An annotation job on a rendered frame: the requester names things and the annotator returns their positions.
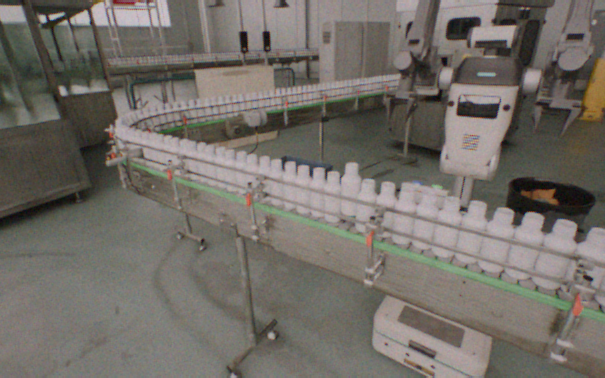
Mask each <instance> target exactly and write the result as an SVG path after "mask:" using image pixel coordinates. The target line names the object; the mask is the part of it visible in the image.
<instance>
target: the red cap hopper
mask: <svg viewBox="0 0 605 378"><path fill-rule="evenodd" d="M106 1H107V3H108V4H109V5H108V6H107V3H106ZM106 1H104V3H103V6H104V10H105V14H106V18H107V22H108V26H109V31H110V35H111V39H112V43H113V47H114V51H115V55H116V60H118V58H117V56H119V52H118V48H117V44H118V45H119V49H120V53H122V58H123V56H125V59H126V53H125V49H126V50H127V51H128V52H129V53H130V50H129V49H128V48H126V47H125V46H124V45H123V43H125V44H126V45H127V46H128V47H130V48H131V49H132V50H133V51H135V52H136V53H137V52H138V51H137V50H136V49H135V48H133V47H132V46H131V45H130V44H128V43H127V42H126V41H131V40H152V41H151V42H149V43H148V45H147V46H146V48H145V49H144V50H143V51H145V52H146V50H147V49H148V48H149V46H151V45H152V43H153V42H154V45H155V47H154V49H153V50H152V51H153V52H155V50H156V55H157V56H158V55H160V53H159V48H158V46H159V45H160V43H161V42H162V47H163V52H164V54H165V57H166V54H167V48H166V43H165V38H164V32H163V26H162V21H161V15H160V10H159V5H158V0H154V4H155V6H150V2H148V0H145V5H135V4H137V3H138V2H140V1H141V0H106ZM114 7H125V8H114ZM130 7H134V8H130ZM154 9H155V10H156V15H157V20H158V25H159V31H160V36H161V37H156V33H155V27H154V22H153V17H152V12H151V10H154ZM108 10H110V11H111V15H112V19H113V23H114V28H115V33H116V37H117V38H115V36H114V32H113V28H112V23H111V19H110V15H109V11H108ZM114 10H138V11H147V15H148V20H150V25H151V31H152V36H153V37H149V38H122V37H120V33H119V28H118V23H117V19H116V15H115V11H114ZM157 40H159V42H158V43H157ZM116 43H117V44H116ZM158 57H159V56H158ZM126 60H127V59H126ZM121 80H123V84H124V89H125V93H126V97H127V100H128V104H129V108H130V112H131V111H135V109H134V105H133V106H132V103H131V99H130V95H129V91H128V87H127V82H126V78H125V76H121ZM169 84H170V90H171V95H172V101H173V102H176V98H175V93H174V86H173V81H172V80H170V81H169ZM162 85H163V91H164V96H165V101H166V103H169V100H168V95H167V90H166V84H165V81H162ZM140 99H141V97H139V98H138V100H137V101H136V97H135V101H136V105H137V103H138V102H139V101H140ZM147 103H148V101H147V100H146V102H145V103H144V104H143V106H142V107H140V108H138V105H137V109H142V108H149V107H150V106H148V107H145V106H146V104H147Z"/></svg>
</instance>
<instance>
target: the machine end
mask: <svg viewBox="0 0 605 378"><path fill-rule="evenodd" d="M418 2H419V0H404V1H397V7H396V12H397V13H402V14H401V22H400V24H398V28H400V34H399V45H398V55H399V51H400V50H402V48H404V46H405V42H406V40H407V38H408V34H409V32H410V29H411V27H412V24H413V21H414V18H415V14H416V10H417V6H418ZM554 4H555V0H441V5H440V9H439V14H438V18H437V23H436V27H435V33H434V38H433V46H438V54H437V57H440V58H441V61H442V65H443V67H455V68H457V67H458V66H459V64H461V63H462V62H463V60H464V59H465V57H467V56H482V55H483V50H484V48H468V47H467V37H468V33H469V30H470V29H471V27H482V26H499V25H501V26H507V25H521V26H522V29H521V34H520V35H521V36H520V39H519V42H517V46H516V47H511V48H501V52H500V55H501V56H510V57H520V58H521V62H522V64H523V66H524V69H527V70H528V69H532V67H533V63H534V59H535V55H536V51H537V47H538V43H539V39H540V35H541V31H542V27H543V24H546V22H547V20H545V19H546V15H547V11H548V9H547V8H552V7H554ZM449 93H450V90H443V93H442V96H440V97H435V98H430V99H425V100H420V101H418V102H417V104H418V107H417V108H416V110H415V111H414V112H413V113H412V114H411V124H410V132H409V141H408V143H412V144H416V146H420V147H424V148H429V149H433V150H437V151H441V152H442V150H443V147H444V143H445V141H446V127H445V119H446V112H447V105H448V99H449ZM526 98H527V95H526V94H522V92H521V93H519V92H517V96H516V100H515V104H514V108H513V112H512V117H511V121H510V124H509V126H508V128H507V130H506V132H505V134H504V136H503V139H502V141H501V144H503V145H509V142H508V141H506V140H507V138H510V137H512V136H513V135H514V134H515V131H516V129H519V126H518V123H519V119H520V115H521V110H522V107H523V103H524V99H526ZM407 106H408V104H400V105H395V106H394V109H393V112H392V124H391V128H389V131H391V135H390V136H391V139H395V141H396V143H394V144H392V146H393V147H400V144H398V143H397V141H398V140H399V141H404V142H405V137H406V128H407V123H405V115H406V110H407ZM503 140H504V141H503Z"/></svg>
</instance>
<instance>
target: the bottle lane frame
mask: <svg viewBox="0 0 605 378"><path fill-rule="evenodd" d="M131 164H132V168H133V169H134V171H136V173H139V174H140V178H141V180H143V181H145V182H144V183H142V185H143V189H144V192H141V191H140V193H138V191H137V194H140V195H141V196H144V197H146V198H149V199H151V201H154V202H157V203H160V204H162V205H165V206H167V207H170V208H172V209H175V210H177V209H176V207H177V203H176V201H175V199H174V197H175V193H174V188H173V184H172V180H170V181H169V179H168V175H167V174H164V173H162V171H158V170H153V169H150V168H148V167H144V166H141V165H138V164H135V163H131ZM175 180H176V184H177V189H178V194H179V196H184V195H186V194H188V193H187V189H186V187H187V188H189V189H190V194H189V195H188V196H190V197H191V201H192V204H190V205H189V206H186V207H185V209H184V211H182V213H185V214H188V215H190V216H193V217H195V218H198V219H200V220H203V221H205V222H208V223H211V224H214V225H216V226H219V227H220V223H219V216H220V215H221V214H222V215H225V216H227V217H230V218H233V220H234V221H236V223H237V232H238V235H239V236H242V237H244V238H247V239H249V240H252V236H253V232H252V229H251V225H252V222H251V213H250V206H249V207H248V206H247V202H246V199H245V198H242V197H239V196H237V195H232V194H229V193H226V192H223V191H219V190H217V189H213V188H211V187H206V186H204V185H199V184H198V183H197V184H196V183H193V182H190V181H187V180H184V179H181V178H176V177H175ZM188 196H186V197H184V198H182V201H181V203H182V206H185V205H187V204H189V199H188ZM254 209H255V219H256V224H260V223H261V222H264V221H265V220H264V213H265V214H268V221H266V222H265V223H266V224H268V225H269V232H267V233H266V234H265V235H262V236H261V237H260V240H259V241H258V243H259V244H262V245H265V246H268V247H270V248H273V249H275V250H278V251H280V252H282V253H285V254H287V255H290V256H293V257H296V259H298V260H301V261H303V262H306V263H308V264H311V265H313V266H316V267H318V268H322V269H324V270H326V271H329V272H331V273H334V274H336V275H339V276H341V277H344V278H346V279H350V280H352V281H355V282H357V284H360V285H362V286H365V285H364V281H365V275H366V273H365V269H366V261H367V247H368V246H367V245H366V238H365V237H363V236H360V233H359V234H358V235H356V234H353V233H350V232H348V231H350V229H347V231H343V229H340V228H338V226H339V225H338V226H337V227H333V226H330V225H328V223H329V222H328V223H327V224H324V223H320V222H318V220H316V221H313V220H310V219H308V218H309V217H307V218H304V217H301V216H300V214H299V215H295V214H291V212H292V211H291V212H288V213H287V212H284V211H282V209H281V210H278V209H275V208H274V207H268V206H266V205H262V204H258V202H256V203H255V202H254ZM177 211H178V210H177ZM265 223H264V224H263V225H260V226H259V235H260V234H263V233H264V232H265ZM252 241H253V240H252ZM409 249H410V248H408V249H402V248H398V247H396V244H394V245H393V246H392V245H389V244H386V243H384V240H383V241H381V242H379V241H376V240H374V242H373V254H372V267H375V266H376V264H377V263H378V262H379V261H378V256H379V252H382V253H384V262H382V263H381V264H380V265H382V266H383V274H380V275H379V276H378V277H377V279H376V280H375V283H376V286H375V287H372V288H370V289H372V290H375V291H378V292H380V293H383V294H385V295H388V296H390V297H393V298H395V299H398V300H400V301H404V302H406V303H409V304H411V305H414V306H416V307H418V308H421V309H423V311H426V312H428V313H432V314H434V315H437V316H439V317H442V318H444V319H447V320H449V321H452V322H454V323H457V324H460V325H463V326H465V327H467V328H470V329H472V330H475V331H477V332H480V333H482V334H485V335H487V336H491V337H493V338H496V339H498V340H501V342H503V343H506V344H508V345H510V346H513V347H515V348H519V349H521V350H524V351H526V352H529V353H531V354H534V355H536V356H539V357H541V358H545V359H547V358H548V356H549V352H550V349H552V347H553V344H554V342H555V337H556V335H557V334H558V332H559V329H560V327H561V325H562V323H563V320H564V318H565V316H566V313H567V310H568V308H569V305H571V303H572V302H568V301H565V300H562V299H559V298H558V295H556V294H555V297H552V296H549V295H546V294H542V293H539V292H538V289H536V288H535V290H534V291H532V290H529V289H526V288H523V287H520V284H519V282H518V281H516V283H515V284H512V283H509V282H506V281H503V280H501V277H500V276H499V277H498V278H493V277H490V276H486V275H484V272H483V271H481V273H477V272H474V271H470V270H468V267H467V266H466V267H465V268H461V267H458V266H454V265H452V262H451V261H450V262H449V263H448V264H447V263H444V262H441V261H438V260H437V258H438V257H436V258H435V259H432V258H429V257H424V256H423V252H421V253H420V254H418V253H415V252H412V251H410V250H409ZM577 319H579V322H578V324H577V327H576V329H572V330H571V331H570V332H571V333H573V335H572V337H571V343H572V344H573V345H574V346H573V349H571V348H570V349H569V350H568V352H567V354H565V356H564V357H567V361H565V362H562V364H560V363H558V362H556V363H557V364H559V366H562V367H564V368H568V369H570V370H573V371H575V372H578V373H580V374H583V375H585V376H588V377H591V378H605V314H604V313H603V312H602V310H601V308H600V307H599V311H595V310H592V309H591V308H588V307H584V306H583V308H582V311H581V313H580V314H579V315H578V316H577Z"/></svg>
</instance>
